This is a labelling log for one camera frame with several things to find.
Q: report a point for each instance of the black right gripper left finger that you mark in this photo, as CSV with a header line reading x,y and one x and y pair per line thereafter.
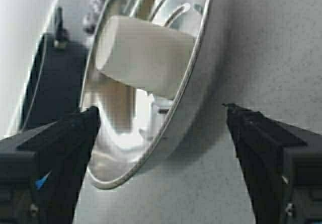
x,y
43,169

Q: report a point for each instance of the large stainless steel bowl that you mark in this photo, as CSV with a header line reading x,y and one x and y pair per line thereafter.
x,y
138,129

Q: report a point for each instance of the white cup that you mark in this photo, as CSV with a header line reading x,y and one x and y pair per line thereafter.
x,y
143,55

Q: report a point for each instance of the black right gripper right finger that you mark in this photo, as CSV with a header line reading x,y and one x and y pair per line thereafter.
x,y
281,166

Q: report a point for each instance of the black cooking pot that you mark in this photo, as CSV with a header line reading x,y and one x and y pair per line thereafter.
x,y
55,81

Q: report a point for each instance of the grey patterned dish towel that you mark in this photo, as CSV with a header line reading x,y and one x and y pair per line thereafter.
x,y
92,16

